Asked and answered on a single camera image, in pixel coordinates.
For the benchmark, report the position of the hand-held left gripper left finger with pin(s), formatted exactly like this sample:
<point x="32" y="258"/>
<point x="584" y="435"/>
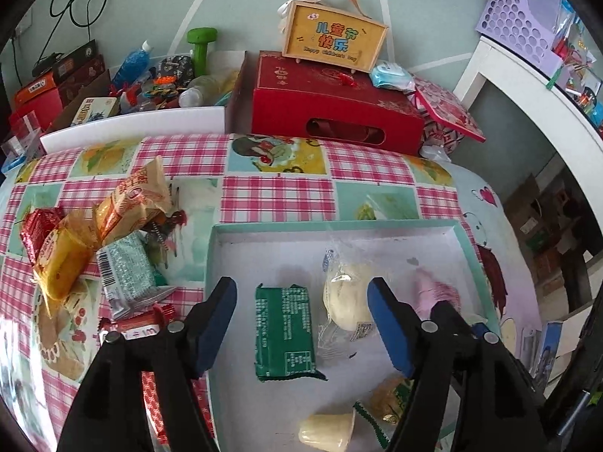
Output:
<point x="216" y="334"/>

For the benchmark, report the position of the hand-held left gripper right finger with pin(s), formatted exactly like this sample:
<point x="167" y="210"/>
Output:
<point x="391" y="325"/>

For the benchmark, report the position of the pink snack packet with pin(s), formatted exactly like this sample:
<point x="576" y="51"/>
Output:
<point x="436" y="292"/>

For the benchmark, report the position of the bun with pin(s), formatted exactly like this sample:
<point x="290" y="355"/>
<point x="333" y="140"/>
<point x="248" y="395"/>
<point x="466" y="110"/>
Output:
<point x="344" y="292"/>

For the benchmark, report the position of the dark green snack packet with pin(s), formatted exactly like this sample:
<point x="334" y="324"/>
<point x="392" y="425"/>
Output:
<point x="285" y="329"/>

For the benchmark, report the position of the green and gold snack packet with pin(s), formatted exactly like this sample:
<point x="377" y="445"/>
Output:
<point x="386" y="393"/>

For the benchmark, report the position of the dark red and white packet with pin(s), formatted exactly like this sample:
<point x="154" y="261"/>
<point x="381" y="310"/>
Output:
<point x="141" y="327"/>

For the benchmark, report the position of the red patterned packet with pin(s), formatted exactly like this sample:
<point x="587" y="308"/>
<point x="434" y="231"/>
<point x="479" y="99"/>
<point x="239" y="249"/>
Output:
<point x="151" y="400"/>

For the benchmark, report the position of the teal cardboard tray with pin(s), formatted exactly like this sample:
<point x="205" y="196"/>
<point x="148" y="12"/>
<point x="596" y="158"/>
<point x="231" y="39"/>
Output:
<point x="292" y="254"/>

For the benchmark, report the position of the pale green snack packet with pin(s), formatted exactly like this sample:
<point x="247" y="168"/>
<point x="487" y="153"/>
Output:
<point x="127" y="263"/>

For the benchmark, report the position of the pale yellow jelly cup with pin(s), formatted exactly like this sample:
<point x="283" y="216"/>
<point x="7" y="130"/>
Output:
<point x="327" y="431"/>

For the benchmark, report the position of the orange potato chip bag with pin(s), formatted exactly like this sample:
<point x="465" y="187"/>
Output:
<point x="125" y="202"/>

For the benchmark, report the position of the yellow clear cake packet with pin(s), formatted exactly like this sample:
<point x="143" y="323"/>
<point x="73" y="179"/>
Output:
<point x="61" y="254"/>

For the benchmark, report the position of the bright red snack packet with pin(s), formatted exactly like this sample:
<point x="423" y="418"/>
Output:
<point x="40" y="230"/>

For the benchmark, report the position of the brown cardboard boxes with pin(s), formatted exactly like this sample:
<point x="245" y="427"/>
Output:
<point x="537" y="230"/>

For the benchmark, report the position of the pink checked tablecloth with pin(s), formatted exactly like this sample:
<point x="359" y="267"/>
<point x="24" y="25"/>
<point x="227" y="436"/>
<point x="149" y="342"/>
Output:
<point x="282" y="193"/>

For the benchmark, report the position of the white board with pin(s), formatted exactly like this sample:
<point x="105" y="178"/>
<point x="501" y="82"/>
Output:
<point x="141" y="125"/>

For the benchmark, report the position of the red patterned tin box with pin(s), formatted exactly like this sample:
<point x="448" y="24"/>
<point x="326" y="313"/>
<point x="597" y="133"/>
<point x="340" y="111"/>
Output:
<point x="443" y="108"/>

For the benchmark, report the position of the large red gift box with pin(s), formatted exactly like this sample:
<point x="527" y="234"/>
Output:
<point x="292" y="108"/>

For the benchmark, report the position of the clear plastic bottle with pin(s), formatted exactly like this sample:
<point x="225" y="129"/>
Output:
<point x="202" y="90"/>

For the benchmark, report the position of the blue wet wipes pack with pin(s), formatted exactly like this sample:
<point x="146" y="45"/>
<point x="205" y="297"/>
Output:
<point x="391" y="77"/>

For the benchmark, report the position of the colourful toy pile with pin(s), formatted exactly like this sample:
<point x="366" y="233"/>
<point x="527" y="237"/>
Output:
<point x="160" y="87"/>

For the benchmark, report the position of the small printed box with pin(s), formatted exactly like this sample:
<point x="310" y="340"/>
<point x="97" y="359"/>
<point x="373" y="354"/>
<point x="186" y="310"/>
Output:
<point x="94" y="110"/>

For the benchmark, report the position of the dark patterned bag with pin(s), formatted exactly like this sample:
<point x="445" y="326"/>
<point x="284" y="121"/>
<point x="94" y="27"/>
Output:
<point x="178" y="67"/>

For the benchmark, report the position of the white desk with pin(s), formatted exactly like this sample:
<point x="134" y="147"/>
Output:
<point x="518" y="84"/>

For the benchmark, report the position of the clear plastic box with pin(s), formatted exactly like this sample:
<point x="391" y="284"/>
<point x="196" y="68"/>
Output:
<point x="23" y="139"/>

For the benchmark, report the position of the blue plastic bottle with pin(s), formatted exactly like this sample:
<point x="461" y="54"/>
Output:
<point x="129" y="66"/>

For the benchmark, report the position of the green dumbbell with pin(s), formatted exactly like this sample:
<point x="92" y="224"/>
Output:
<point x="202" y="44"/>

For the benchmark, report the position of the orange-red cardboard box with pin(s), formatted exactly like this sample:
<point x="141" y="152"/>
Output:
<point x="40" y="96"/>

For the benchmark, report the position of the dark brown gift box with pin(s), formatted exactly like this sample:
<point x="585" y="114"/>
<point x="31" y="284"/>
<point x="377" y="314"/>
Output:
<point x="80" y="68"/>

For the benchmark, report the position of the colourful stationery pile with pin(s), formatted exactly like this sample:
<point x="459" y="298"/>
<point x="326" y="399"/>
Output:
<point x="574" y="56"/>

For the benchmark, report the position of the purple perforated basket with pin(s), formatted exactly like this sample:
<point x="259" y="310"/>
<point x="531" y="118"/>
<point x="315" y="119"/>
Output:
<point x="513" y="14"/>

